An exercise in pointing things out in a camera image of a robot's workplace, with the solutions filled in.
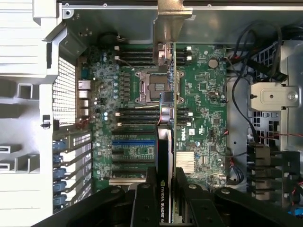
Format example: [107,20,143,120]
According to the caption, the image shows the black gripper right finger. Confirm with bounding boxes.
[176,167,303,227]

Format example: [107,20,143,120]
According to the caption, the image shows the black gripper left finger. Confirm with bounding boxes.
[32,166,158,227]

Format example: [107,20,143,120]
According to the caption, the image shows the green graphics card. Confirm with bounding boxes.
[152,0,194,224]

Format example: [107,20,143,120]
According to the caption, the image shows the white expansion slot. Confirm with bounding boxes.
[108,178,147,185]

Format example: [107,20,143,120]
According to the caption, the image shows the silver chipset heatsink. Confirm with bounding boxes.
[176,152,196,173]

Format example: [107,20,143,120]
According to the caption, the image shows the blue expansion slot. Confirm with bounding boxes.
[112,139,157,146]

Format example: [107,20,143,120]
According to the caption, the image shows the long black expansion slot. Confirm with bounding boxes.
[111,132,157,139]

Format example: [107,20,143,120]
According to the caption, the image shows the black RAM slot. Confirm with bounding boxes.
[117,108,193,113]
[117,61,192,67]
[117,47,192,52]
[117,117,193,122]
[117,113,193,118]
[117,56,192,61]
[117,52,192,56]

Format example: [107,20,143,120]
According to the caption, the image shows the green motherboard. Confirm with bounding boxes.
[77,44,229,190]

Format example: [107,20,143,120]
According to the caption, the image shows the CPU socket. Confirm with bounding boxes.
[134,70,186,105]

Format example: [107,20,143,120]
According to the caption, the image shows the metal socket cover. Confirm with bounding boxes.
[138,72,176,104]

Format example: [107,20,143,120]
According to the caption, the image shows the grey plastic parts rack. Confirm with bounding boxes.
[0,79,41,175]

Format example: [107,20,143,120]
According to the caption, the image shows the grey metal drive bay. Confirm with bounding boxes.
[280,40,303,152]

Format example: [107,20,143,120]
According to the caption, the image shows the black round speaker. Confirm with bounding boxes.
[98,31,118,45]

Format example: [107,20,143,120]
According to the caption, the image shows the open black PC case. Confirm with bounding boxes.
[32,0,303,213]

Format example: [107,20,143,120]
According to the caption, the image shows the black plastic bracket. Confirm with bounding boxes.
[246,143,302,204]

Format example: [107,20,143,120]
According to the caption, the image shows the silver metal hinged bracket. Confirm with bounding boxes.
[248,82,300,111]

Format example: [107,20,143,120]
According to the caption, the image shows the black cable loop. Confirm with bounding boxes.
[236,20,285,82]

